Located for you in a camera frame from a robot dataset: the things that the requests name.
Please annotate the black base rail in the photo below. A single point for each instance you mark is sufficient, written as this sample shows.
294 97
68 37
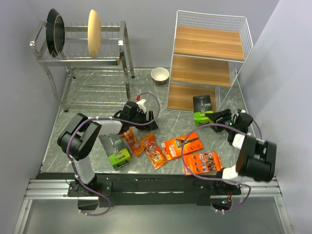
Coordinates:
144 189

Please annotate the steel dish rack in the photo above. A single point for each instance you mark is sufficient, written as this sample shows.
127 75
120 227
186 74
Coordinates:
78 80

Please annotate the white brown bowl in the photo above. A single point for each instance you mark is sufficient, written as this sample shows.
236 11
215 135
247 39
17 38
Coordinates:
160 75

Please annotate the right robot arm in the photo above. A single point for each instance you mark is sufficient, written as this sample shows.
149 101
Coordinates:
256 157

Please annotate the orange razor pack back side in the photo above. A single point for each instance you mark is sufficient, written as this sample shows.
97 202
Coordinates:
202 163

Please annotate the orange razor bag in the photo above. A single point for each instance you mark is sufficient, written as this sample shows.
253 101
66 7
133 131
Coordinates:
153 150
135 146

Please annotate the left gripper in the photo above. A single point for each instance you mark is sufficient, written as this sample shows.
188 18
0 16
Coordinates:
144 115

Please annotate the black plate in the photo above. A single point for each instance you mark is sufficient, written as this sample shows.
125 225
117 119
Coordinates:
55 33

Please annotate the white wire wooden shelf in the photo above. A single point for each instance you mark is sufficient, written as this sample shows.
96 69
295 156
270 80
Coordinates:
206 51

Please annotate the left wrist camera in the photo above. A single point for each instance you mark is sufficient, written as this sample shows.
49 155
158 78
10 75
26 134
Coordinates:
141 102

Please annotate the beige plate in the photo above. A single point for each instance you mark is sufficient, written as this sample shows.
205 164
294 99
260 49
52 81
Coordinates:
94 33

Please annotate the orange Gillette Fusion pack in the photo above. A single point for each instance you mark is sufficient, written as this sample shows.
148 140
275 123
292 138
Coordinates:
173 147

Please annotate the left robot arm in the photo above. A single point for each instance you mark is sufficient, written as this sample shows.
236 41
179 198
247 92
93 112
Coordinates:
78 137

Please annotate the black green razor box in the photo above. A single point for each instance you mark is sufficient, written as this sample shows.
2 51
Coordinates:
115 150
202 106

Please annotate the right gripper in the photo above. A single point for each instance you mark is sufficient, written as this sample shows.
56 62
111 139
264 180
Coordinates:
226 114

